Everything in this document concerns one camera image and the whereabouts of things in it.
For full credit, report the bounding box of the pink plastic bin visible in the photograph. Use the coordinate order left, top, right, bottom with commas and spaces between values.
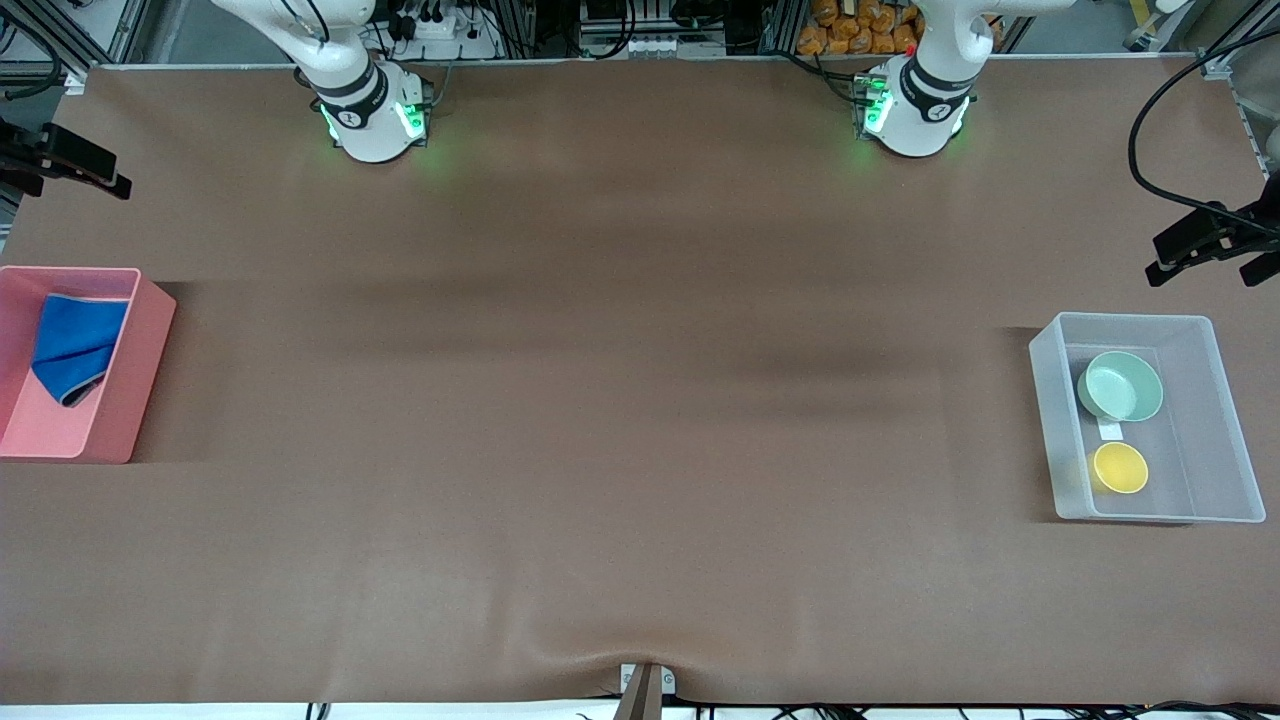
0, 266, 178, 465

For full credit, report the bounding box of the metal table edge bracket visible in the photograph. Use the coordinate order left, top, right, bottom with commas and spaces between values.
618, 662, 677, 720

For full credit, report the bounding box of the grey equipment box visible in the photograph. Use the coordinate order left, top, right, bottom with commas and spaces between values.
578, 0, 728, 59

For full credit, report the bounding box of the blue microfibre cloth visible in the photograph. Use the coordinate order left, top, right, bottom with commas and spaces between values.
31, 292, 131, 409

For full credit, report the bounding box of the clear plastic bin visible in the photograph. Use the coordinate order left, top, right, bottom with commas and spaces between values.
1029, 312, 1267, 525

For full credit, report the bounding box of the yellow cup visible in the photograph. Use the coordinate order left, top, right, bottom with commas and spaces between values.
1088, 441, 1150, 495

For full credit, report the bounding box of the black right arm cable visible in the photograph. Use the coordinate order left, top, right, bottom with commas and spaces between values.
0, 8, 67, 101

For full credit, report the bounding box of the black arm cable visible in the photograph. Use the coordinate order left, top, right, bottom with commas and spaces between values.
1128, 25, 1280, 239
0, 8, 67, 101

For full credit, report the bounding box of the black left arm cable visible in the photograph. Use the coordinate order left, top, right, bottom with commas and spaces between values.
1128, 25, 1280, 239

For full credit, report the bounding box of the pale green bowl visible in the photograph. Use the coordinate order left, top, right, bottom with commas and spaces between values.
1076, 350, 1165, 423

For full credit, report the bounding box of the white power strip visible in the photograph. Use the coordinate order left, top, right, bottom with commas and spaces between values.
385, 8, 503, 63

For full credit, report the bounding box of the orange packaged goods pile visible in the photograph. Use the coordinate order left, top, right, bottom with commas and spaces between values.
797, 0, 1006, 57

